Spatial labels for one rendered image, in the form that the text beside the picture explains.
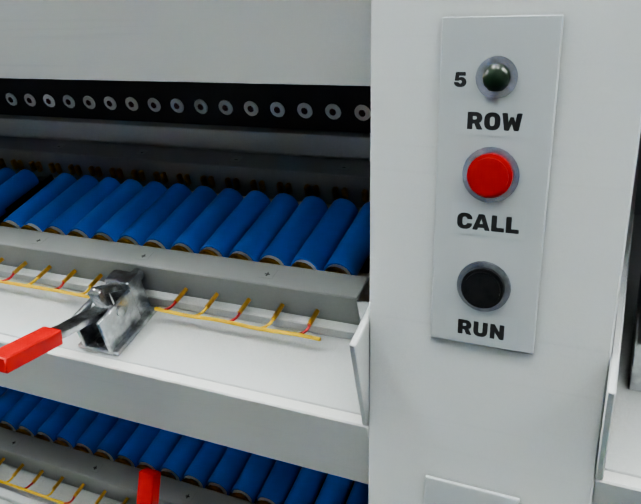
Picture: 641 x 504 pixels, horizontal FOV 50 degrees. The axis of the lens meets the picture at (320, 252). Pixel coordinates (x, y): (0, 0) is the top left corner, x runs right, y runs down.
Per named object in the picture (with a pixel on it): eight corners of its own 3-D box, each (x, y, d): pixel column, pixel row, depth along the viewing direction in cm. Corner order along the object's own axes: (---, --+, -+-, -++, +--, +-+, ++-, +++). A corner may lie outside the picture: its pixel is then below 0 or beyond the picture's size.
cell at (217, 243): (274, 214, 46) (227, 273, 41) (250, 211, 46) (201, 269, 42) (268, 191, 44) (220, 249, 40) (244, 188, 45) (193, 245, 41)
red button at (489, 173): (509, 200, 24) (513, 156, 24) (464, 197, 25) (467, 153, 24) (514, 194, 25) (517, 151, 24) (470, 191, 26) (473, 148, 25)
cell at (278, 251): (330, 220, 44) (288, 282, 39) (304, 217, 45) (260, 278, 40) (326, 196, 43) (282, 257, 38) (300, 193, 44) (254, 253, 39)
